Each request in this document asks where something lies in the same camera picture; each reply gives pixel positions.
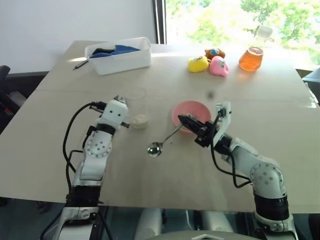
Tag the black chair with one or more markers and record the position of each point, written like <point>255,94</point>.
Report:
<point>6,87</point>

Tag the blue cloth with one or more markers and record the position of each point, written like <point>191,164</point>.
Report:
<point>125,49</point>

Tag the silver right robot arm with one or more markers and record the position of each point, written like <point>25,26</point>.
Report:
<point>265,175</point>

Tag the glass flask with orange liquid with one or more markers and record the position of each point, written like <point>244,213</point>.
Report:
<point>251,58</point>

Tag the dark furniture piece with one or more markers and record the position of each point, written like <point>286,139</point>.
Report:
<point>312,80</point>

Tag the yellow plush toy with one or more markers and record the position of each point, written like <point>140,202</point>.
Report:
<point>197,64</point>

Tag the pink bowl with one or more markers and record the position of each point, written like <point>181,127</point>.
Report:
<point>197,110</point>

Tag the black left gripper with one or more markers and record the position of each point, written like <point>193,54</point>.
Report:
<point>120,100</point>

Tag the black window frame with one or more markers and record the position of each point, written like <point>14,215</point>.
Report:
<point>160,21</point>

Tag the pale oatmeal heap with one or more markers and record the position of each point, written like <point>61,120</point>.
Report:
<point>140,121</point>

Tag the dark pen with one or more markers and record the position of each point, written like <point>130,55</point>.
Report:
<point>80,64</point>

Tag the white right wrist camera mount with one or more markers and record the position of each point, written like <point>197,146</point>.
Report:
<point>224,120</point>

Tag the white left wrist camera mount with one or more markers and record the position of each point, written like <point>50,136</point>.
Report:
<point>114,112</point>

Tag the shiny metal spoon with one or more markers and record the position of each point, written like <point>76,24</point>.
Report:
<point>155,149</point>

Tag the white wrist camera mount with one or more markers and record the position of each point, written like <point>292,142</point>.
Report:
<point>114,112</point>
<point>224,120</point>

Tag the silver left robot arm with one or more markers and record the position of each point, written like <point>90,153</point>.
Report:
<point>96,147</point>

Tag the pink plush toy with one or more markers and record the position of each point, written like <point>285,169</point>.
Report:
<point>219,66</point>

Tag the dark grey robot chest plate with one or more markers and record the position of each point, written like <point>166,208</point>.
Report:
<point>200,235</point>

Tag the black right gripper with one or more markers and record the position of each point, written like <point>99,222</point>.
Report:
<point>203,136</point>

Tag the brown plush toy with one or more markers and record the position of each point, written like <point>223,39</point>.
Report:
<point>215,53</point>

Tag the black cloth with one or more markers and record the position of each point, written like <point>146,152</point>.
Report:
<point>102,50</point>

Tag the clear glass mug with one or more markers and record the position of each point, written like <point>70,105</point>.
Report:
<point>141,110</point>

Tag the white plastic bin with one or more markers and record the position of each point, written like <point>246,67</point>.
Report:
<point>125,61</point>

